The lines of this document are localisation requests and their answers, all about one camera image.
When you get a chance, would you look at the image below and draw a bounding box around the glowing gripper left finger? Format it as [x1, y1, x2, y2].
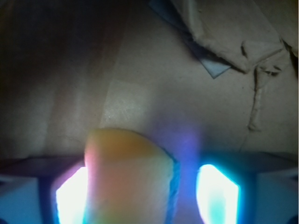
[51, 164, 87, 224]

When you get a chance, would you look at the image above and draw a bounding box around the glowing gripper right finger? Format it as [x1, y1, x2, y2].
[196, 164, 240, 224]

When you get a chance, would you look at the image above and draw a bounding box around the yellow wedge sponge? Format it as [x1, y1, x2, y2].
[84, 128, 180, 224]

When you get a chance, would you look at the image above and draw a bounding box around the brown paper bag tray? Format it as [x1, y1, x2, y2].
[0, 0, 299, 160]

